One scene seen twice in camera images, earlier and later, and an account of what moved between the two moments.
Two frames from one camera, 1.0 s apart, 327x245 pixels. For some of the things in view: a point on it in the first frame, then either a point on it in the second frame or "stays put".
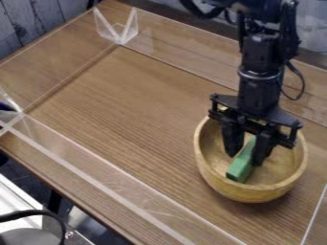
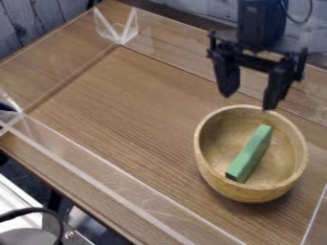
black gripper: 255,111 → 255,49
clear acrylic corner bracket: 119,33 stays put
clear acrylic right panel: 315,234 stays put
